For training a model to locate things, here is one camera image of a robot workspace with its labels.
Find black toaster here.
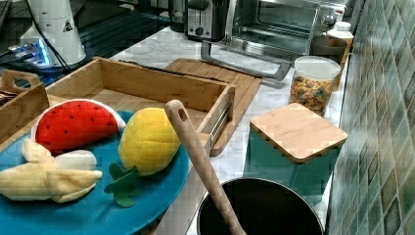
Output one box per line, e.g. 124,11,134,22
185,0,229,41

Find teal box with wooden lid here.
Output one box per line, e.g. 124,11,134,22
244,103,347,206

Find brown round bowl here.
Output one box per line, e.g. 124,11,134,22
310,35,347,64

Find wooden spoon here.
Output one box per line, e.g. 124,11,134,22
164,100,247,235

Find silver toaster oven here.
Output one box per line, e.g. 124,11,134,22
201,0,346,81

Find clear cereal container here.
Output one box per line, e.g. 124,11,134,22
289,56,341,116

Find wooden drawer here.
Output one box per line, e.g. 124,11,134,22
0,56,237,158

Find black pot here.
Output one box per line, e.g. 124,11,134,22
197,178,324,235

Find blue round plate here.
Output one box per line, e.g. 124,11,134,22
0,134,189,235

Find plush yellow pineapple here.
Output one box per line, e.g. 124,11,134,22
104,108,181,208

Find plush peeled banana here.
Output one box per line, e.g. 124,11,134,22
0,139,103,203

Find wooden cutting board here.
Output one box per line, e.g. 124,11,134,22
166,58,262,157

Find white lidded bottle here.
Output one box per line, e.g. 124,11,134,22
327,22,354,50

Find plush watermelon slice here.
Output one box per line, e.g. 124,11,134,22
30,99,125,156

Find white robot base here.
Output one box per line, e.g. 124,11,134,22
21,0,86,69

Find small wooden crate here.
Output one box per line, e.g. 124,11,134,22
0,69,49,142

